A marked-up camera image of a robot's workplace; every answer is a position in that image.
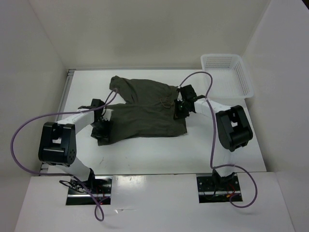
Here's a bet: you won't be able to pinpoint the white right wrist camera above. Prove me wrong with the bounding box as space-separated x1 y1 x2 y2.
176 86 183 102

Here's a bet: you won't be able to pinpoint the olive green shorts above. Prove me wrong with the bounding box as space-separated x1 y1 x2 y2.
91 76 187 145

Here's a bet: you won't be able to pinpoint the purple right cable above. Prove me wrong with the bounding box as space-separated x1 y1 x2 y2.
177 72 258 208

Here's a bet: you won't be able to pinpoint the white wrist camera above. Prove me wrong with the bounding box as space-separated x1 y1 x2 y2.
99 108 113 121
176 86 183 102

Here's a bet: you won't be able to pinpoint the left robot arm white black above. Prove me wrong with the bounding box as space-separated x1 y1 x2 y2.
38 99 113 193

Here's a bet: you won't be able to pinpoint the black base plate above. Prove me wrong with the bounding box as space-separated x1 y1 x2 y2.
196 174 243 203
59 177 112 205

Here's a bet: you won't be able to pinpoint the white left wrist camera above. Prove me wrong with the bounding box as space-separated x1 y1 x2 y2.
99 108 113 121

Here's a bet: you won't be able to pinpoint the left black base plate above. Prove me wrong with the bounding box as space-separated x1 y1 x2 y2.
59 177 112 205

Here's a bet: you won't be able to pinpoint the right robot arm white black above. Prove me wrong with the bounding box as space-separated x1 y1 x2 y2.
174 85 253 190

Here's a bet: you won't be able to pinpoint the white perforated plastic basket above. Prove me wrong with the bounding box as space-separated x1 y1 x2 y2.
200 54 254 99

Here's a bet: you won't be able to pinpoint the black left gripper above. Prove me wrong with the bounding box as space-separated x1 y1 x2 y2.
90 117 113 142

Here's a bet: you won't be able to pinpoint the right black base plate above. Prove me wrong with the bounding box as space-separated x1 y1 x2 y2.
196 174 243 203

